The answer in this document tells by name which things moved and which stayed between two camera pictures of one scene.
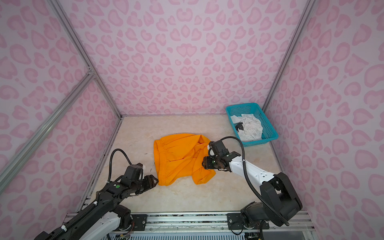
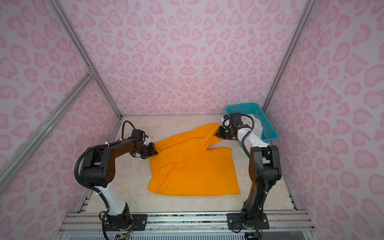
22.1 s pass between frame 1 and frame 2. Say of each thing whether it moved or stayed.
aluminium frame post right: stayed
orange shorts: moved
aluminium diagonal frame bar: stayed
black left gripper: moved
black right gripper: moved
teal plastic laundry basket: stayed
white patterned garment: stayed
